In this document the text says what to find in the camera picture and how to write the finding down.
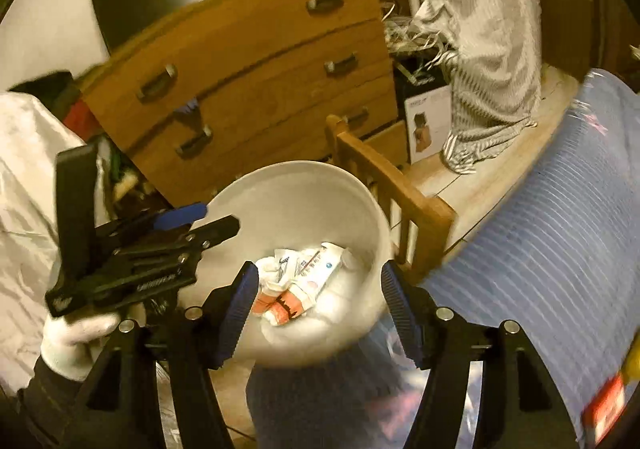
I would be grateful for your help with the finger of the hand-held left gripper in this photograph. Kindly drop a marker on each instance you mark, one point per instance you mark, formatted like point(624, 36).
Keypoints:
point(180, 218)
point(215, 229)

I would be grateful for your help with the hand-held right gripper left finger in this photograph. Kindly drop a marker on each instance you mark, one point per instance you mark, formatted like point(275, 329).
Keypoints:
point(240, 314)

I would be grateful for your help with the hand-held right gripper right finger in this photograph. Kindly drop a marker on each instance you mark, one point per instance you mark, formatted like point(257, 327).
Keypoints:
point(405, 314)

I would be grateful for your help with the red and white packet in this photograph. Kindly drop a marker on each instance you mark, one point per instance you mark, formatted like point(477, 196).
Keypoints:
point(262, 301)

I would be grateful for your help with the white plastic wrapper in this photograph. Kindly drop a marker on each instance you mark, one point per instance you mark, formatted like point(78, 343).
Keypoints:
point(270, 265)

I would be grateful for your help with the white plastic bucket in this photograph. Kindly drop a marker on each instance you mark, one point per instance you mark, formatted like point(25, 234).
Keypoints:
point(300, 199)

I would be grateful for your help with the red box white label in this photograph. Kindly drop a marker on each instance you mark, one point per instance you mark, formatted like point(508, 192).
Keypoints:
point(605, 406)

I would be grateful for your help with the yellow snack packet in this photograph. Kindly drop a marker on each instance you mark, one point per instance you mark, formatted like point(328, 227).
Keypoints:
point(632, 366)

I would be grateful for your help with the person's left forearm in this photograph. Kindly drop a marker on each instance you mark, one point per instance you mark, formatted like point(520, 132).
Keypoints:
point(45, 404)

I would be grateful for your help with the person's left hand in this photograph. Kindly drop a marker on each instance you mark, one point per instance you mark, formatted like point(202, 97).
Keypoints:
point(70, 344)

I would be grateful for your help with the white satin cloth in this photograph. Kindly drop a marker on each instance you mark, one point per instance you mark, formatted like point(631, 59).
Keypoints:
point(25, 179)

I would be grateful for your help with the green cloth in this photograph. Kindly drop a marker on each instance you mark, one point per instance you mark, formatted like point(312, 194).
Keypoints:
point(117, 161)

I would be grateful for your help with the red cloth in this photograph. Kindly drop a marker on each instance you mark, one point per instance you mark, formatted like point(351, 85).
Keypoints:
point(80, 119)

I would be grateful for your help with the wooden stool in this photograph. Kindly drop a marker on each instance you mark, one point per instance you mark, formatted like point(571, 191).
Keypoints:
point(425, 219)

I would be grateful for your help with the blue cloth scrap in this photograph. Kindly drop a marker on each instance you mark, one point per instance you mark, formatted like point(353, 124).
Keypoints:
point(187, 109)

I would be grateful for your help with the black cloth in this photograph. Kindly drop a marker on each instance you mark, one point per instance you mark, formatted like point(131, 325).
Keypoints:
point(50, 86)

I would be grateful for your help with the blue checked star bedsheet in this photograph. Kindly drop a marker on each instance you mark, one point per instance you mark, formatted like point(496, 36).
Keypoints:
point(525, 254)

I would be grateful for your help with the wooden dresser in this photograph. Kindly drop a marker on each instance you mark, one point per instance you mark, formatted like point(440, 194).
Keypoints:
point(260, 79)

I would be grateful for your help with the white picture box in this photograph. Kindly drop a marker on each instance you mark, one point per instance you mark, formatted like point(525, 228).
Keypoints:
point(430, 119)

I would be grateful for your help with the grey striped cloth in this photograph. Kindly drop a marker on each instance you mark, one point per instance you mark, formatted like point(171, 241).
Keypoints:
point(490, 54)

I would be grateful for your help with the brown wooden door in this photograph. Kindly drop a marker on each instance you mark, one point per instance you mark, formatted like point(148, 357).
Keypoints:
point(560, 4)

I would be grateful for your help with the brown wooden wardrobe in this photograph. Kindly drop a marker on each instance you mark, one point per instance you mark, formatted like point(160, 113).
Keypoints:
point(615, 19)

